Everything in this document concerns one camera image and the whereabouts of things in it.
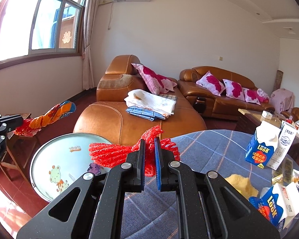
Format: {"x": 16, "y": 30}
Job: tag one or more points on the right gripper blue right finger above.
{"x": 162, "y": 169}

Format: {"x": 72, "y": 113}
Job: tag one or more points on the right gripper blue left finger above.
{"x": 92, "y": 206}

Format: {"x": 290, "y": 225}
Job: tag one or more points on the purple snack wrapper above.
{"x": 94, "y": 168}

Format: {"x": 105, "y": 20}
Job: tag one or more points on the red foam net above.
{"x": 110, "y": 155}

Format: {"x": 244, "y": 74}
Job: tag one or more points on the blue look carton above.
{"x": 279, "y": 204}
{"x": 263, "y": 144}

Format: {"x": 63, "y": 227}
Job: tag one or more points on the light green trash bin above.
{"x": 60, "y": 162}

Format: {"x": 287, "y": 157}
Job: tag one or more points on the wooden folding stool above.
{"x": 18, "y": 154}

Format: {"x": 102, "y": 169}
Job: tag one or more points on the orange blue cloth bag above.
{"x": 31, "y": 127}

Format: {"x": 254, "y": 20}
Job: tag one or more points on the yellow plastic bag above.
{"x": 242, "y": 185}

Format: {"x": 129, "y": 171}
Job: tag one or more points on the blue plaid tablecloth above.
{"x": 212, "y": 155}

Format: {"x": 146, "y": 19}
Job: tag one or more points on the clear dark snack sachets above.
{"x": 283, "y": 174}

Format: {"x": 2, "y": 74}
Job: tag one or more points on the standing blue LOOK carton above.
{"x": 263, "y": 144}

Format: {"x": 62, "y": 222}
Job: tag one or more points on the small white snack packet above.
{"x": 295, "y": 177}

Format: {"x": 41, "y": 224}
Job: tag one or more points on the wooden coffee table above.
{"x": 249, "y": 120}

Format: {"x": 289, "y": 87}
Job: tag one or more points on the folded blue striped cloth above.
{"x": 144, "y": 113}

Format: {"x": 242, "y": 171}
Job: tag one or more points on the brown leather long sofa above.
{"x": 210, "y": 105}

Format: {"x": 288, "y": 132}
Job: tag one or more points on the white tall milk carton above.
{"x": 286, "y": 138}

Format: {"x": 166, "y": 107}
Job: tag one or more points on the folded white cloth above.
{"x": 149, "y": 101}

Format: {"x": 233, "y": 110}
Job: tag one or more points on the pink floral pillow right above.
{"x": 251, "y": 96}

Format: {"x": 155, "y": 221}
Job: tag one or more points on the pink floral pillow middle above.
{"x": 233, "y": 90}

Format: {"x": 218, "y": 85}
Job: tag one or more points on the pink floral pillow left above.
{"x": 211, "y": 83}

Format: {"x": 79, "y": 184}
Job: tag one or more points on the brown leather armchair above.
{"x": 294, "y": 114}

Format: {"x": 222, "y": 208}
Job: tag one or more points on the pink floral pillow on chaise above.
{"x": 157, "y": 84}

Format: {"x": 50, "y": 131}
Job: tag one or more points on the pink covered side stand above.
{"x": 282, "y": 100}

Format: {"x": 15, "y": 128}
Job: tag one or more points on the beige curtain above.
{"x": 91, "y": 8}

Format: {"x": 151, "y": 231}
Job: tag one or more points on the window with frame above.
{"x": 32, "y": 30}

